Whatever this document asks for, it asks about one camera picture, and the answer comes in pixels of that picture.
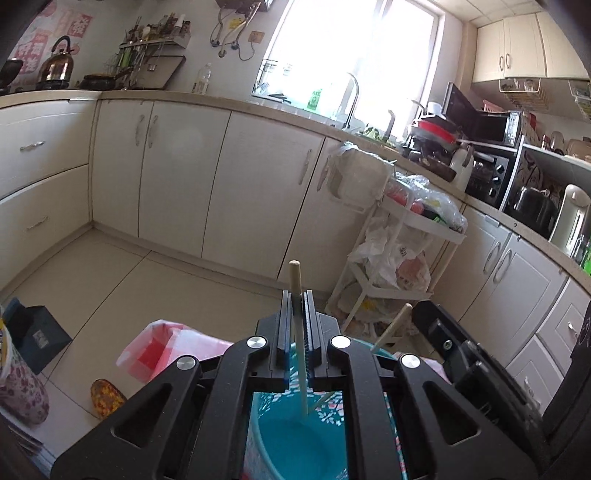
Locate tall steel faucet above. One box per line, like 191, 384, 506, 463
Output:
342, 72, 361, 130

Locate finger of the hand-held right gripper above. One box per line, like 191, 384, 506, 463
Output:
411, 300, 483, 383

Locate black frying pan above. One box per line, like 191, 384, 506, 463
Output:
81, 71, 125, 89

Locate wall utensil rack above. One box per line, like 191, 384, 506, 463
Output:
108, 16, 192, 88

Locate hanging wire basket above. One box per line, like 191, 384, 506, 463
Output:
499, 78, 543, 107

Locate floral fabric cover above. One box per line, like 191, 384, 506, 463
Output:
0, 342, 51, 425

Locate kitchen window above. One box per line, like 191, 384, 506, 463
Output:
252, 0, 446, 134

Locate black microwave oven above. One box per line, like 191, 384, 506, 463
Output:
443, 82, 522, 148

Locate white electric water boiler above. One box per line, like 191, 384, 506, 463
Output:
549, 185, 591, 252

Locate light wooden chopstick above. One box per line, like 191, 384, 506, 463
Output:
289, 260, 309, 423
318, 303, 413, 411

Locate stacked dark pans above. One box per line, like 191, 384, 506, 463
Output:
401, 136, 458, 181

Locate red pan lid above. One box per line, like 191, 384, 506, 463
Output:
411, 119, 462, 141

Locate patterned slipper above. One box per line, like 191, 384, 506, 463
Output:
90, 379, 127, 420

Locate white plastic bags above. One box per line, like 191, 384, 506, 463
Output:
351, 226, 432, 291

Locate white thermos jug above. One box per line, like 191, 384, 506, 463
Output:
450, 145, 475, 192

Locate clear plastic bottle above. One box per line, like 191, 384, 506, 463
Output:
193, 63, 213, 95

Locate black gas stove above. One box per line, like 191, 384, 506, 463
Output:
0, 78, 75, 95

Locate water heater hoses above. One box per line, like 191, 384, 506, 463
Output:
210, 4, 259, 61

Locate black toaster oven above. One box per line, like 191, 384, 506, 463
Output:
464, 143, 525, 208

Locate black wok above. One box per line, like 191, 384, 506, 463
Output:
0, 59, 25, 90

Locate cream wall cabinet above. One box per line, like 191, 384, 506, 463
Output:
471, 11, 589, 84

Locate steel kettle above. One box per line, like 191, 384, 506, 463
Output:
37, 36, 77, 84

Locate white plastic bag on cabinet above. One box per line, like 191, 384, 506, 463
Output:
325, 142, 395, 213

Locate pink wall poster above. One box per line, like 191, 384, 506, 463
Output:
9, 0, 93, 70

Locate grey water heater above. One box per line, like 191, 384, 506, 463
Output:
217, 0, 269, 12

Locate clear bags of groceries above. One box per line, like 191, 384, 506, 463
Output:
385, 173, 467, 229

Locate white rolling cart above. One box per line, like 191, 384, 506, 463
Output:
325, 173, 468, 342

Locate teal floral bucket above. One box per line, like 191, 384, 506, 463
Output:
241, 339, 408, 480

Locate cutting board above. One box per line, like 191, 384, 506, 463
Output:
139, 55, 187, 89

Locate bagged items on cart base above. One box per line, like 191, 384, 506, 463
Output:
335, 281, 416, 333

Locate wire sink rack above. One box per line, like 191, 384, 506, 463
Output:
256, 59, 294, 97

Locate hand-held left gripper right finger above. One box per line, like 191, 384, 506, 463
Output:
302, 290, 539, 480

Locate dark blue box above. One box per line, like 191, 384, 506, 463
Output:
2, 298, 74, 376

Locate cream base cabinets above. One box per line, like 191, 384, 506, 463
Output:
0, 90, 591, 407

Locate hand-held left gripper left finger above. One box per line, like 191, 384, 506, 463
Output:
50, 290, 303, 480

